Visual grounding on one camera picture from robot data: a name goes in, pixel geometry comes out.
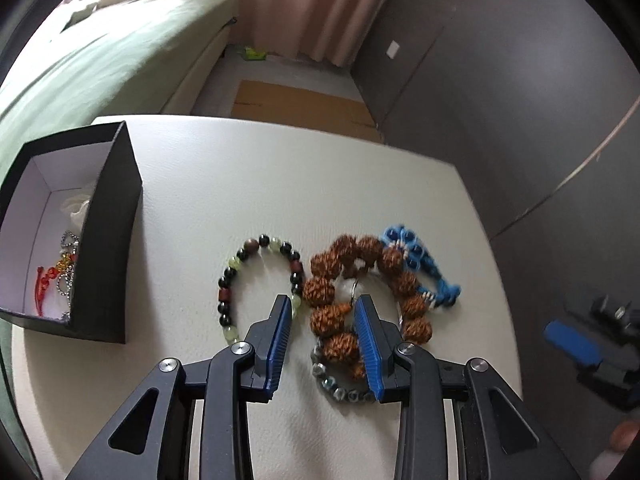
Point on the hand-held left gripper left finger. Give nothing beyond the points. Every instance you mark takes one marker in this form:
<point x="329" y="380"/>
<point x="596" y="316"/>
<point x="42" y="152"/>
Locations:
<point x="279" y="345"/>

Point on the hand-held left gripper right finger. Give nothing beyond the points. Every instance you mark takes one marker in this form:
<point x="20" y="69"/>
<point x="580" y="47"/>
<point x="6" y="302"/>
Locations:
<point x="370" y="350"/>

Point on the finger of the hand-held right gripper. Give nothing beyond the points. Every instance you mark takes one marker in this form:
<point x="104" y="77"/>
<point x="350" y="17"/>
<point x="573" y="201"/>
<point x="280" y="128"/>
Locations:
<point x="572" y="344"/>
<point x="607" y="312"/>

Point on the black cardboard box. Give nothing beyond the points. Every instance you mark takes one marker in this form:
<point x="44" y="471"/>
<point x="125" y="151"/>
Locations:
<point x="107" y="240"/>

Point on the person's right hand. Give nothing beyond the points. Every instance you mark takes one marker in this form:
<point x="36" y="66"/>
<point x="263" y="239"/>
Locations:
<point x="620" y="442"/>

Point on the translucent white pendant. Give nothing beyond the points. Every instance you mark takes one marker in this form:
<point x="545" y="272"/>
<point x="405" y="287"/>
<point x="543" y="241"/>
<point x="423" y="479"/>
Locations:
<point x="347" y="285"/>

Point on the flattened cardboard sheet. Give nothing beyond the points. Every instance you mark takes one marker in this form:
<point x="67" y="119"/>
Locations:
<point x="300" y="105"/>

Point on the small green floor object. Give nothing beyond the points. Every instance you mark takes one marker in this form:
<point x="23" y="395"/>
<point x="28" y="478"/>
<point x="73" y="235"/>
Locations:
<point x="255" y="53"/>

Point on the pink curtain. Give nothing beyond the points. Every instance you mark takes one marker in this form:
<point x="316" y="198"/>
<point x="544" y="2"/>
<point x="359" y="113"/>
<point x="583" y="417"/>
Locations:
<point x="300" y="5"/>

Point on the white wall socket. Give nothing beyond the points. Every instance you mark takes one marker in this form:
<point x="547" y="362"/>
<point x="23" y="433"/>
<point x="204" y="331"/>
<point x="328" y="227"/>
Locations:
<point x="393" y="49"/>

